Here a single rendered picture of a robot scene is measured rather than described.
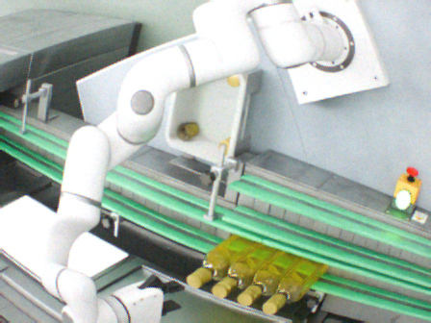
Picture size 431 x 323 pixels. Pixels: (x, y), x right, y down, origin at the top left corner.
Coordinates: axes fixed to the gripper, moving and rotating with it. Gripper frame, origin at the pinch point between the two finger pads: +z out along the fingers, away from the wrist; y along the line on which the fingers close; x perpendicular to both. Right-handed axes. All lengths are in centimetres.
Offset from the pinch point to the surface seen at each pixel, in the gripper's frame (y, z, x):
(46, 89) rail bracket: 15, 19, 79
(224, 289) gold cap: 1.1, 10.4, -4.3
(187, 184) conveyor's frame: 5.6, 31.4, 28.2
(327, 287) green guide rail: -2.6, 34.7, -15.5
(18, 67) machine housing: 17, 18, 101
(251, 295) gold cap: 1.8, 12.4, -9.8
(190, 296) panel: -12.6, 18.3, 10.4
